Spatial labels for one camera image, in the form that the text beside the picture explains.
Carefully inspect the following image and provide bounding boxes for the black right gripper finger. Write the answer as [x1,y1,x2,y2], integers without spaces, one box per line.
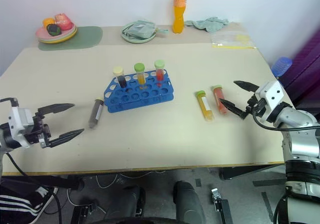
[232,80,261,93]
[219,98,248,120]

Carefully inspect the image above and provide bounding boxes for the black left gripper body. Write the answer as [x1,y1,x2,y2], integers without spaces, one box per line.
[24,112,52,149]

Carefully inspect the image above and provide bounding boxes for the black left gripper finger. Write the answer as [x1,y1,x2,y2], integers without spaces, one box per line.
[36,103,76,121]
[46,128,85,148]

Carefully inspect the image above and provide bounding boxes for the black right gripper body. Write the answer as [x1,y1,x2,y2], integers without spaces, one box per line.
[245,92,267,117]

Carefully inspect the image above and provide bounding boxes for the orange-red liquid tube green cap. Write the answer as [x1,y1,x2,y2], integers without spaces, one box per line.
[211,84,229,115]

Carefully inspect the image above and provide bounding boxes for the yellow liquid tube white label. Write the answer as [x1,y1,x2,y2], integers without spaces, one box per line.
[195,90,216,122]

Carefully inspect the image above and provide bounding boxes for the grey tube on table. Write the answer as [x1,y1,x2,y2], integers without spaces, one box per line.
[87,98,105,130]

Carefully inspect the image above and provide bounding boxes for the dark liquid tube cream cap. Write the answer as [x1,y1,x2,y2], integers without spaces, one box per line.
[112,67,128,89]

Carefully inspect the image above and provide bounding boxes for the red liquid tube green cap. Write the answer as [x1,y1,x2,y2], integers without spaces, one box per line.
[154,59,166,82]

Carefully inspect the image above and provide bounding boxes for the blue plastic test tube rack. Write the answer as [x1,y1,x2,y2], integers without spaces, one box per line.
[103,69,175,114]

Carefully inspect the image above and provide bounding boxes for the yellow liquid tube green cap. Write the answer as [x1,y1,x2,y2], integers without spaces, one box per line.
[133,62,146,86]

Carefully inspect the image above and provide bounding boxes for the blue bottle cap object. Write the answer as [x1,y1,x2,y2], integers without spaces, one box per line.
[271,56,294,79]

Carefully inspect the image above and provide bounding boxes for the clear zip plastic bag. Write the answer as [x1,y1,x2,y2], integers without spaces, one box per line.
[211,31,259,50]

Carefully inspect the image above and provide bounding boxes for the purple fabric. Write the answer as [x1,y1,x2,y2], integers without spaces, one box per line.
[281,30,320,109]

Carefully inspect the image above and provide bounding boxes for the yellow plate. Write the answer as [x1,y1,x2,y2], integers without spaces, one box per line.
[37,28,79,45]

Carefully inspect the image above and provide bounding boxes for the crumpled green cloth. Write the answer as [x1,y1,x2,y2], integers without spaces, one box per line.
[184,16,230,33]

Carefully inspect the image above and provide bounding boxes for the black garment white stripes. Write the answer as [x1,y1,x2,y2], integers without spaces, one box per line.
[0,178,59,224]

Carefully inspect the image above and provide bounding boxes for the pink plate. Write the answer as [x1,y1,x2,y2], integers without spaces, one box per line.
[35,23,77,40]

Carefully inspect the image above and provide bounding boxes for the green placemat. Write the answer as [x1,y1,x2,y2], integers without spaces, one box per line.
[37,26,104,52]

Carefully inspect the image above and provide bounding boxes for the dark green toy fruit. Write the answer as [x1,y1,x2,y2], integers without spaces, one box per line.
[46,24,62,36]

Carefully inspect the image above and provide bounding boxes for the orange toy fruit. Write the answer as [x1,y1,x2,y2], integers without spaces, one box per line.
[42,18,56,30]

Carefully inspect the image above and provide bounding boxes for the pink toy peach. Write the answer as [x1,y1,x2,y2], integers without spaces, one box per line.
[54,13,74,31]

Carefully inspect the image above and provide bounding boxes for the orange soda plastic bottle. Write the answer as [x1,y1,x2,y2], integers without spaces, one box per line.
[171,0,189,35]

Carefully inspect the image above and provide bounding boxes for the light green round plate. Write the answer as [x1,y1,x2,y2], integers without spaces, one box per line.
[121,20,158,44]

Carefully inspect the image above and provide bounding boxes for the dark rounded shape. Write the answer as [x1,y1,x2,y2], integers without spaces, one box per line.
[172,180,207,224]

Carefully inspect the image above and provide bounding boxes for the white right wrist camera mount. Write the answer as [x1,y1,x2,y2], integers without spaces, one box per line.
[254,80,289,123]

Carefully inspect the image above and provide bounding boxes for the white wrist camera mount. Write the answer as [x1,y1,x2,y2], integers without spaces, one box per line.
[254,80,289,123]
[6,98,35,149]

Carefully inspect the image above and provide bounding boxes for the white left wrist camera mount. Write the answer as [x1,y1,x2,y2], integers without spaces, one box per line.
[6,98,35,149]

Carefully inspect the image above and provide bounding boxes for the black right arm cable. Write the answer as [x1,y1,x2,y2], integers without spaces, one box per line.
[252,107,320,131]

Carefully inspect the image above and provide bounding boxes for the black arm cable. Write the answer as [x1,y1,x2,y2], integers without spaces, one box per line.
[0,97,20,109]
[252,107,320,131]

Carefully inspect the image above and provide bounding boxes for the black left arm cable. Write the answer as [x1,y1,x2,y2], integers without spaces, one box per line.
[0,97,20,109]

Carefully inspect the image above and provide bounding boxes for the black hanging cable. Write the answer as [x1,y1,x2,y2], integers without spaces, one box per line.
[5,151,63,224]

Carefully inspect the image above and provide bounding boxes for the white floor cable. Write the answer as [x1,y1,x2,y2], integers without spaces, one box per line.
[66,170,167,213]

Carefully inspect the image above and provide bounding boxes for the black table frame bar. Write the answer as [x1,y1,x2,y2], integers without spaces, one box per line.
[219,163,286,181]

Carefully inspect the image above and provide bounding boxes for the black metal floor bracket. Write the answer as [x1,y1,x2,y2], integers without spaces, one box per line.
[71,202,98,224]
[210,188,234,224]

